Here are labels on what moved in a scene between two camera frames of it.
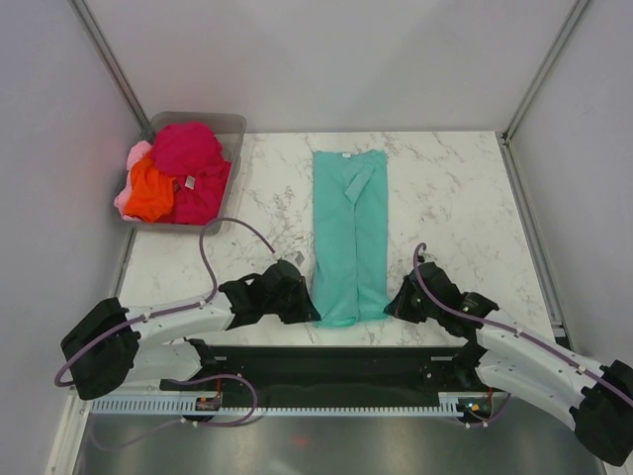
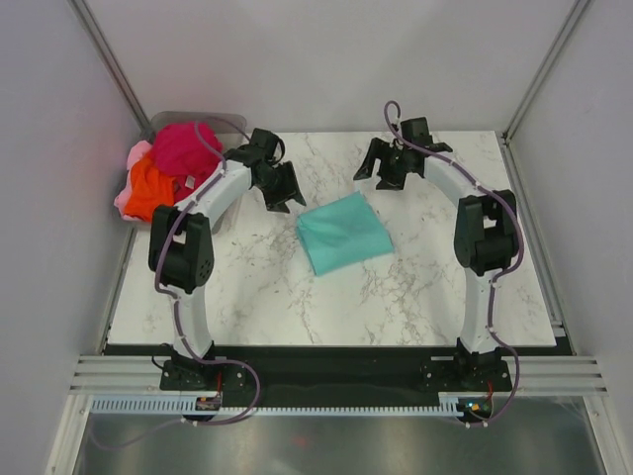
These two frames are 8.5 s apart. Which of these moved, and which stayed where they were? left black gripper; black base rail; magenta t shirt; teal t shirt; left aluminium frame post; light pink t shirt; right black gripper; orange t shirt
Moved: teal t shirt; left black gripper; right black gripper
Stayed: black base rail; light pink t shirt; left aluminium frame post; magenta t shirt; orange t shirt
